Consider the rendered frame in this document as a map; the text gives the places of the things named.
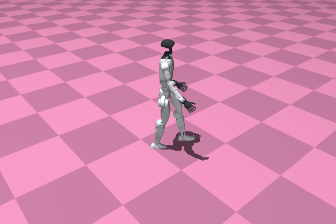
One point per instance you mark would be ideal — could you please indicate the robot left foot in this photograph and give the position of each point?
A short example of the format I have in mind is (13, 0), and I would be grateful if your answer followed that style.
(186, 138)

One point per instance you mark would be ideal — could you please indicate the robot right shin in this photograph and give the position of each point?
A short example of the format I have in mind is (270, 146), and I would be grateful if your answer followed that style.
(159, 130)

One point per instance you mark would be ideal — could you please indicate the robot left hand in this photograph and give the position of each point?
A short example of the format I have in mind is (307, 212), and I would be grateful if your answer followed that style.
(180, 85)

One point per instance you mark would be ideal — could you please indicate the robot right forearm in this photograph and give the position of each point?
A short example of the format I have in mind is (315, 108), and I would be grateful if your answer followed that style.
(175, 92)

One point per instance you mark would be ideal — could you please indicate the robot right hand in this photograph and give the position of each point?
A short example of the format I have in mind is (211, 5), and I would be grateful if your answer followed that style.
(188, 105)

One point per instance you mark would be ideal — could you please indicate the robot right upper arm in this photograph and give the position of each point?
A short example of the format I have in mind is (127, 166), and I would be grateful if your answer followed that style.
(166, 70)

